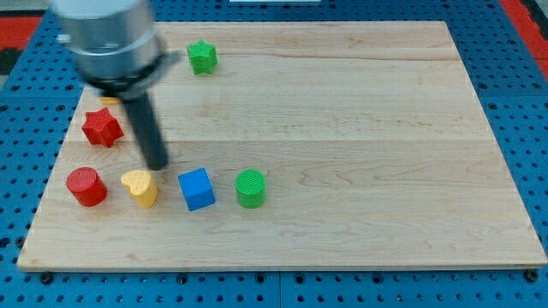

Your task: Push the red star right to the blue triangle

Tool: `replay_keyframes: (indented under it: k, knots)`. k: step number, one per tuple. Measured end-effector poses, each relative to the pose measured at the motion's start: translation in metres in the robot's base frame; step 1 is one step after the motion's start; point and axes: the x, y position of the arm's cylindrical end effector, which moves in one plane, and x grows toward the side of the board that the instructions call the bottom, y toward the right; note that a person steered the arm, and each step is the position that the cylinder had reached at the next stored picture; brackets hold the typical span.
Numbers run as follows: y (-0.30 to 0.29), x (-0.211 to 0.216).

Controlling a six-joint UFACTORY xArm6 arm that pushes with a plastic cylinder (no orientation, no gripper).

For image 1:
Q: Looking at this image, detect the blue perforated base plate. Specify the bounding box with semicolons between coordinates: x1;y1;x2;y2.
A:
1;1;547;307

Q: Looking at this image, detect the wooden board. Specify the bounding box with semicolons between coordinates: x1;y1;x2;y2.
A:
18;21;547;273

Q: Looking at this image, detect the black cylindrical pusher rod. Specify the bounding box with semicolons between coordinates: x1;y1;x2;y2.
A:
122;92;169;170

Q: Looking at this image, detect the green star block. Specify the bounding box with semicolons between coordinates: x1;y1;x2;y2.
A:
187;39;218;74

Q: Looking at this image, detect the green cylinder block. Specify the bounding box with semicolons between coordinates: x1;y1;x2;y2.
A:
235;169;266;209

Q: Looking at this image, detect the red cylinder block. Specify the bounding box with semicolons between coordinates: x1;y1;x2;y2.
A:
66;167;108;207

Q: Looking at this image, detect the yellow heart block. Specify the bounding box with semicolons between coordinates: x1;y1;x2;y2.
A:
121;170;158;210

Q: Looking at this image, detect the blue cube block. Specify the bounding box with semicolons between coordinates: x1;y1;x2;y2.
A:
177;168;216;211

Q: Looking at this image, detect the yellow block behind arm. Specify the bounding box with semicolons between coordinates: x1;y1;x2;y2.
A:
100;97;120;105

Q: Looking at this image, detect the red star block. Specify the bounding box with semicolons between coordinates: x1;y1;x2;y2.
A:
81;107;124;148

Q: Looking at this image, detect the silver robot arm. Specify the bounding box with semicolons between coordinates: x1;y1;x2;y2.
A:
51;0;179;170

